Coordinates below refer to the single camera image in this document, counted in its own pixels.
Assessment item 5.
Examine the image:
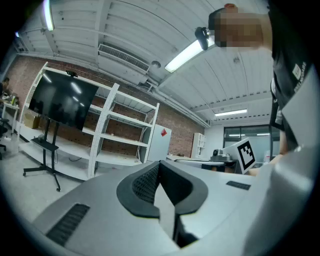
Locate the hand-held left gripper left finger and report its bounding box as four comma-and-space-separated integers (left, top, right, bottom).
32, 161, 183, 256

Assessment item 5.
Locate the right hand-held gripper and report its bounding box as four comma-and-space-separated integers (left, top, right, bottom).
210, 137, 256, 175

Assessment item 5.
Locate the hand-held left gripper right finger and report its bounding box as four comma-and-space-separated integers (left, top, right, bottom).
159, 160, 261, 248

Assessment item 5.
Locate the person's right forearm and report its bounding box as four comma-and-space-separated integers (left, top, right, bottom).
249, 129, 289, 177

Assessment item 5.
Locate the ceiling tube light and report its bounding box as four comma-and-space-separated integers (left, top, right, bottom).
164, 37, 216, 74
43, 0, 56, 32
214, 108, 248, 118

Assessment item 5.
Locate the white cubby shelf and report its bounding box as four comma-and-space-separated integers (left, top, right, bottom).
191, 132, 207, 159

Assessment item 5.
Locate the white metal shelf rack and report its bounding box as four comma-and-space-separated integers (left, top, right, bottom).
17, 61, 161, 181

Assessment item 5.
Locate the white cabinet with red label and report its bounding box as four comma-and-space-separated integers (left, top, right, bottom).
139, 124, 173, 164

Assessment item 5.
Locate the black wheeled television stand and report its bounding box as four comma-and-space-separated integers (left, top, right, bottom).
22, 117, 62, 193

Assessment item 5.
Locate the person's black shirt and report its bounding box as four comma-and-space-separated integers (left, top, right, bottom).
267, 0, 315, 151

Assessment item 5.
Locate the brown cardboard box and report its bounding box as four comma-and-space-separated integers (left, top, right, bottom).
23, 110, 41, 130

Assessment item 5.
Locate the large black television screen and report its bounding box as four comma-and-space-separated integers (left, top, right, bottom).
28, 69, 100, 132

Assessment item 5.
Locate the black office chair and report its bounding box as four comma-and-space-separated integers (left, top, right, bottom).
0, 118, 10, 161

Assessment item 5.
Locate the person's head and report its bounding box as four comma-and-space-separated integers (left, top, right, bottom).
208, 3, 273, 50

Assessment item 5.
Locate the white desk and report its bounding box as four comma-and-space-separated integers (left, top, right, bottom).
1, 99, 21, 136

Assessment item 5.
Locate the white ceiling air conditioner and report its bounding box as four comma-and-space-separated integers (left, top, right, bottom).
96, 43, 151, 85

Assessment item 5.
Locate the black head-worn camera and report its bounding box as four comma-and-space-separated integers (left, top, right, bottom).
194, 26, 210, 51

